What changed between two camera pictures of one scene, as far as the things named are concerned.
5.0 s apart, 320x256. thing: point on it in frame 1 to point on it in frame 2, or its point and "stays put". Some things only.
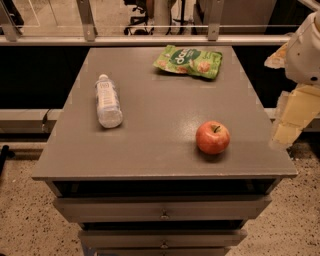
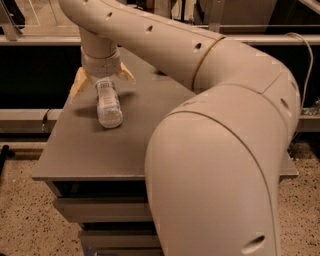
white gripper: x=304 y=58 to x=101 y=67
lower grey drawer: x=161 y=239 stays put
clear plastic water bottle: x=110 y=114 stays put
